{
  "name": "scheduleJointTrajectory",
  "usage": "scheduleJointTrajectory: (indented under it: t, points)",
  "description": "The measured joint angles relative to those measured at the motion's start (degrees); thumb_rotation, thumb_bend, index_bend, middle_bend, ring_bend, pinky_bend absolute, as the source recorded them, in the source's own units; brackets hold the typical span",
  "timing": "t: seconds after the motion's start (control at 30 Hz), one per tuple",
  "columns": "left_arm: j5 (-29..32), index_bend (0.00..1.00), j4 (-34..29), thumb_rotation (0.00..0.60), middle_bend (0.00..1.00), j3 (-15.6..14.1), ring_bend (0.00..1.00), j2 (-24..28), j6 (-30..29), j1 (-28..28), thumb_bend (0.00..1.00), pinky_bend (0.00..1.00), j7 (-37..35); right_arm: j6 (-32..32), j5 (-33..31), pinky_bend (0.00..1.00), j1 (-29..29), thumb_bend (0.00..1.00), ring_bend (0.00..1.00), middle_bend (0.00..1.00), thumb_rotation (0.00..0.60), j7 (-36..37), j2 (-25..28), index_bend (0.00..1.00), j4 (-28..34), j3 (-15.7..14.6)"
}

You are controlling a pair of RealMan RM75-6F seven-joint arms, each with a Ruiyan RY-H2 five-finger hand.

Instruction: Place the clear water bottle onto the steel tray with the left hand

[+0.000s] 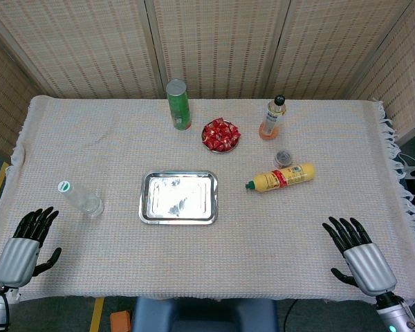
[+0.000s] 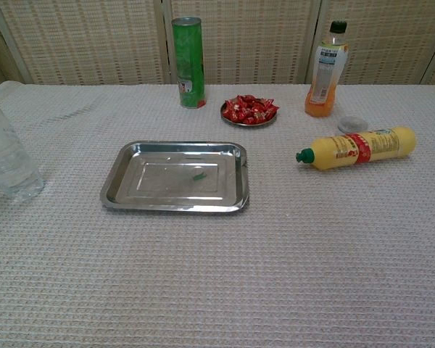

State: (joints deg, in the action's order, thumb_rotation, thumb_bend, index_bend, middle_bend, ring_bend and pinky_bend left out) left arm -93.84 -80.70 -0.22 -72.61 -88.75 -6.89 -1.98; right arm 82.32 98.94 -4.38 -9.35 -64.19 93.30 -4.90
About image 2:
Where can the rectangular stainless steel tray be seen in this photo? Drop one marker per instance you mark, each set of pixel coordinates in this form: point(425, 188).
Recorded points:
point(177, 177)

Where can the green chips can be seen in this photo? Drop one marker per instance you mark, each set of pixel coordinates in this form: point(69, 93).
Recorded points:
point(190, 61)

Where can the small round metal dish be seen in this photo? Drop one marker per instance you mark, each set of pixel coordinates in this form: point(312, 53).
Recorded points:
point(248, 124)

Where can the transparent plastic water bottle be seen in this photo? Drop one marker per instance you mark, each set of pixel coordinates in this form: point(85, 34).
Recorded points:
point(11, 159)

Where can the plate of red candies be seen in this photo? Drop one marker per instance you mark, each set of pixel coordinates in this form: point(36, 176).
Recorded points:
point(248, 108)

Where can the orange juice bottle black cap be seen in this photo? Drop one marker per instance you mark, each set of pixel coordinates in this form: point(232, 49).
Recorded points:
point(326, 72)

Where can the white waffle weave tablecloth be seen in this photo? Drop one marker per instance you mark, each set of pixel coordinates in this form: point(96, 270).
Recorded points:
point(217, 272)

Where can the yellow bottle green cap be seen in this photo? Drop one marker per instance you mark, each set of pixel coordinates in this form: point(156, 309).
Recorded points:
point(369, 146)

